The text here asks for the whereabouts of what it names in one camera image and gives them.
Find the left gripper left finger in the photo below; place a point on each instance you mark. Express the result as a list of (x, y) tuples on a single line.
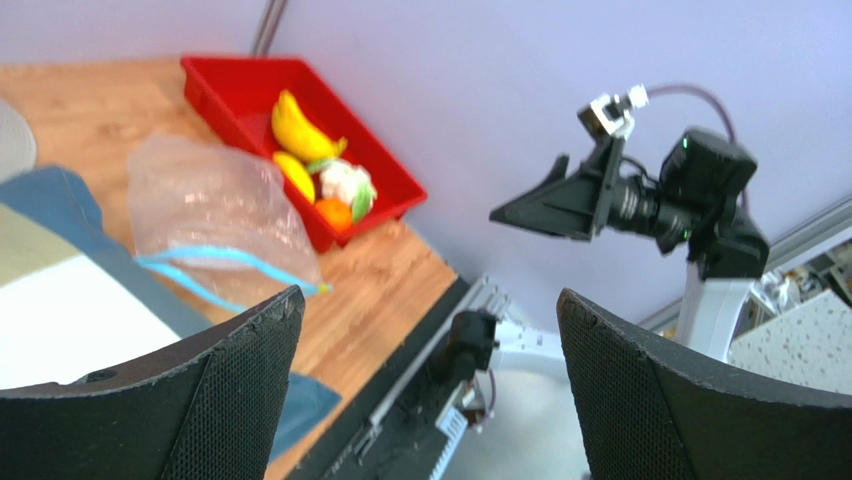
[(205, 407)]

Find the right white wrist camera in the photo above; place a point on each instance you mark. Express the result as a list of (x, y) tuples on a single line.
[(611, 116)]

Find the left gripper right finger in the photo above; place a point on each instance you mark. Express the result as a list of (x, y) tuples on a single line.
[(649, 408)]

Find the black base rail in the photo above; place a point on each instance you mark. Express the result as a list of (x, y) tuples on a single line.
[(408, 420)]

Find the plaid pillow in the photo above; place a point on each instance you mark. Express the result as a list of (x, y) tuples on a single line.
[(73, 301)]

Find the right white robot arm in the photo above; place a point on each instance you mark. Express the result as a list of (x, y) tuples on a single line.
[(693, 202)]

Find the fake banana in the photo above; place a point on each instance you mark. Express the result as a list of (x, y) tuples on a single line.
[(298, 135)]

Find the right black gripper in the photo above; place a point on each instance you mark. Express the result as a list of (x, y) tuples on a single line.
[(578, 206)]

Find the clear zip top bag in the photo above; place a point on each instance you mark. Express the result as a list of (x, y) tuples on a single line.
[(216, 221)]

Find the red plastic bin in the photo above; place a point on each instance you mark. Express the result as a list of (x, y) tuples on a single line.
[(266, 106)]

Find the fake white cauliflower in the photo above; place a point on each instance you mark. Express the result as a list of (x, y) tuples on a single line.
[(349, 183)]

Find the fake orange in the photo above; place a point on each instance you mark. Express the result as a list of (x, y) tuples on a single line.
[(336, 213)]

